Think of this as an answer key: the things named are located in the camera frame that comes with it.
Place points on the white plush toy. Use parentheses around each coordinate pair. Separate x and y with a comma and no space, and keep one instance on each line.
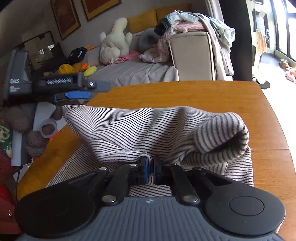
(115,39)

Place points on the brown knitted teddy bear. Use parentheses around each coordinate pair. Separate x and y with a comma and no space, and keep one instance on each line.
(19,118)

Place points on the black cap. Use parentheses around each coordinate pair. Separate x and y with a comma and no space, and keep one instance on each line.
(77,54)

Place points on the green patterned cloth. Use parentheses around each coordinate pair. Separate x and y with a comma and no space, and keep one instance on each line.
(4,136)

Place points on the toys on floor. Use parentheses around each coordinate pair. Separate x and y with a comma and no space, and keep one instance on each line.
(289,71)

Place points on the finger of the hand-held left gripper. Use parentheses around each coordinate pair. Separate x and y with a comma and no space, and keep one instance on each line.
(60,82)
(77,95)

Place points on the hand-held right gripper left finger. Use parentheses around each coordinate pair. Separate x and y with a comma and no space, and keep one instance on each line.
(145,172)

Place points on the grey neck pillow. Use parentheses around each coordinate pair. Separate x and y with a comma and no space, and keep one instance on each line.
(144,38)

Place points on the yellow plush toy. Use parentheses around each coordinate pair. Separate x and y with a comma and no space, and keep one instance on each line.
(90,71)

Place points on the orange toy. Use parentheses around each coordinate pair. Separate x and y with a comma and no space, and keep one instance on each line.
(84,66)

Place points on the glass tank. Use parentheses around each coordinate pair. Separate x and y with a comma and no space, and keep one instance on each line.
(44,51)

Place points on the light floral cloth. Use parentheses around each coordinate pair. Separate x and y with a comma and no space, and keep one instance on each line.
(155,55)

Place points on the yellow cloth item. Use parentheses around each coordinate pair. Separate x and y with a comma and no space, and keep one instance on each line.
(66,69)

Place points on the yellow sofa cushion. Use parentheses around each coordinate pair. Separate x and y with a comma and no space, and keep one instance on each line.
(171,10)
(141,22)

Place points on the pile of mixed clothes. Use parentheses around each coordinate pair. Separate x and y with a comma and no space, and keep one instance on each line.
(185,24)

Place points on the striped white garment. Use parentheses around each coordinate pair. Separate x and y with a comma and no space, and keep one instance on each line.
(138,129)

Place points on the red cloth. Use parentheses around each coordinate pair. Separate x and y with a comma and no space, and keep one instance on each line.
(7,204)

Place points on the hanging cream cloth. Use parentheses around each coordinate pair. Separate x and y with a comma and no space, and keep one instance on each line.
(260,42)

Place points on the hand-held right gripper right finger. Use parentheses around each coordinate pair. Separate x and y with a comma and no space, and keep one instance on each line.
(158,172)

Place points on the pink cloth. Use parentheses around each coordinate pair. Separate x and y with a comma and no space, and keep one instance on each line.
(126,58)

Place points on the pale grey folder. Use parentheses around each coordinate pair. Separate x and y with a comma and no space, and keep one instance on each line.
(42,111)

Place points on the large framed picture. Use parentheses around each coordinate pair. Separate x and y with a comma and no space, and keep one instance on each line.
(66,18)

